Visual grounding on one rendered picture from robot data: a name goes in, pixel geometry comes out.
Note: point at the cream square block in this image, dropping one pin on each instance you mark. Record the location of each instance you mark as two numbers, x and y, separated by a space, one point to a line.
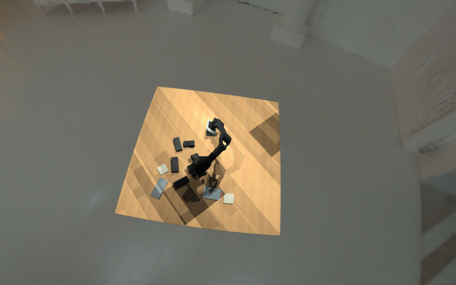
162 169

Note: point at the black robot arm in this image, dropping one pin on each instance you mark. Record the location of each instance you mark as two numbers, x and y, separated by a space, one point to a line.
203 164

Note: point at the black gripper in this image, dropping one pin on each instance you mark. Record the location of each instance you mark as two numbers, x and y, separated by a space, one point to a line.
195 157

